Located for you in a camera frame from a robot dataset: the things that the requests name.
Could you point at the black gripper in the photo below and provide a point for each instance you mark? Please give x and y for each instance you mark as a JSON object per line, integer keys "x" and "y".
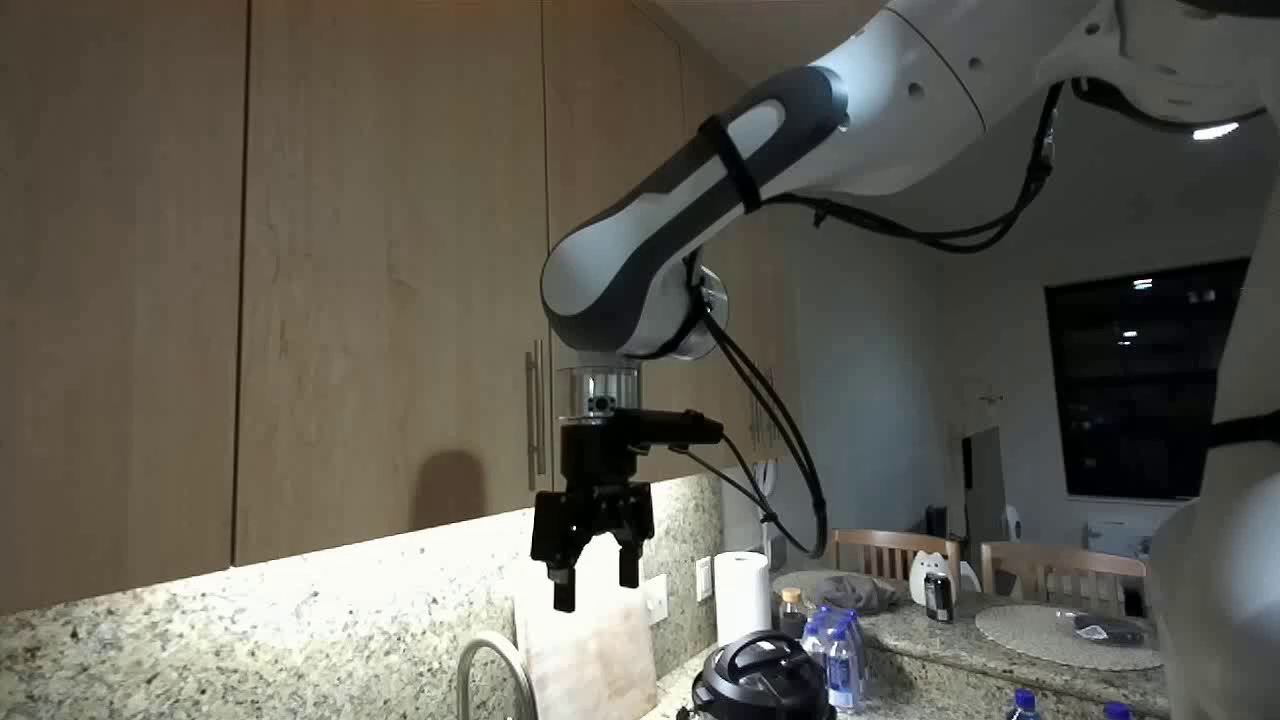
{"x": 597, "y": 515}

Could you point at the wooden cupboard door white inside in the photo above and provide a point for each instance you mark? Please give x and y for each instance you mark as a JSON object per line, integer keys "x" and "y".
{"x": 584, "y": 134}

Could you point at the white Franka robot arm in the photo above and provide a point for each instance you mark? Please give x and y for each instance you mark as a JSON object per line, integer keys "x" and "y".
{"x": 907, "y": 92}

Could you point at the wide wooden cupboard door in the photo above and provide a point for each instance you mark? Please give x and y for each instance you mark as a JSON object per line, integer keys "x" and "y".
{"x": 387, "y": 264}

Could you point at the narrow wooden cupboard door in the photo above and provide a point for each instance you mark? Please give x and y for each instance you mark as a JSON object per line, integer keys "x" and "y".
{"x": 120, "y": 292}

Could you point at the light wooden cutting board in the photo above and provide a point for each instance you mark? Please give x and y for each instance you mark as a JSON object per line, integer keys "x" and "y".
{"x": 592, "y": 654}

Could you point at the chrome kitchen faucet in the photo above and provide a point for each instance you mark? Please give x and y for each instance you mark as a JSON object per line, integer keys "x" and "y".
{"x": 496, "y": 646}

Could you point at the white paper towel roll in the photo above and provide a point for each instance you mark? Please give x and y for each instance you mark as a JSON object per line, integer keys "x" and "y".
{"x": 742, "y": 599}

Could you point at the wooden dining chair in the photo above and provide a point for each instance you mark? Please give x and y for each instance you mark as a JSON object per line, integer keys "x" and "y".
{"x": 895, "y": 549}
{"x": 1066, "y": 565}

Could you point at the white jug with black print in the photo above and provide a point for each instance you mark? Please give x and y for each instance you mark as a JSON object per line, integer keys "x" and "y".
{"x": 943, "y": 587}

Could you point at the grey interior door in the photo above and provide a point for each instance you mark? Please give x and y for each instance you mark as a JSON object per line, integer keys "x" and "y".
{"x": 986, "y": 492}

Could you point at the blue cap water bottle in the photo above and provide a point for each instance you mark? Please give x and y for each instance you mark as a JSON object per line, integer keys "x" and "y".
{"x": 1025, "y": 704}
{"x": 1119, "y": 712}

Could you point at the round beige placemat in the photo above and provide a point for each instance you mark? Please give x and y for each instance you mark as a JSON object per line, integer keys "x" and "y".
{"x": 1042, "y": 637}

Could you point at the dark night window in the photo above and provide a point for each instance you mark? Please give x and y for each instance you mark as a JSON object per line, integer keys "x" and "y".
{"x": 1133, "y": 386}

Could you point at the white wall outlet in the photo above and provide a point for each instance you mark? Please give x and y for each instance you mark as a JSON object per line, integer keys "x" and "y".
{"x": 659, "y": 599}
{"x": 703, "y": 578}

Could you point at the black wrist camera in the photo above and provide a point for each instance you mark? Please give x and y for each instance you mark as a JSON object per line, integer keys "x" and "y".
{"x": 682, "y": 430}

